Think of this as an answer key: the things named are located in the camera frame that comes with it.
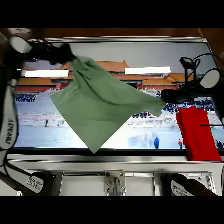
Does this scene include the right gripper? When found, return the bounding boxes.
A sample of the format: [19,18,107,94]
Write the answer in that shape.
[160,85,191,105]

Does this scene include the black cable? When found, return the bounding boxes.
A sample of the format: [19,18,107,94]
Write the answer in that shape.
[192,51,224,73]

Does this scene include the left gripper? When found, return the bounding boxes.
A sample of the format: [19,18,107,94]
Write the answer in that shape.
[49,42,77,66]

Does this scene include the green shirt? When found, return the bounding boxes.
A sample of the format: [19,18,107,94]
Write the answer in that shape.
[49,55,167,155]

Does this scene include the red garment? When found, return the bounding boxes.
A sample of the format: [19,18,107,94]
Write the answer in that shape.
[175,105,224,162]

